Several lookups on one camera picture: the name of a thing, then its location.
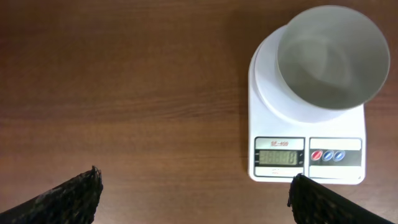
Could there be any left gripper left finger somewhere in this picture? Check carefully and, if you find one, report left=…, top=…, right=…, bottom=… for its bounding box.
left=1, top=166, right=103, bottom=224

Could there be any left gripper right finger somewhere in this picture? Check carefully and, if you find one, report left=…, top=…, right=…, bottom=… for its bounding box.
left=287, top=174, right=392, bottom=224

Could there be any white digital kitchen scale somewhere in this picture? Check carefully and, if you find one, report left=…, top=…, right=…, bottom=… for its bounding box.
left=248, top=26, right=366, bottom=185

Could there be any white round bowl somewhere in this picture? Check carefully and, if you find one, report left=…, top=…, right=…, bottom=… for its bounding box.
left=277, top=6, right=391, bottom=110

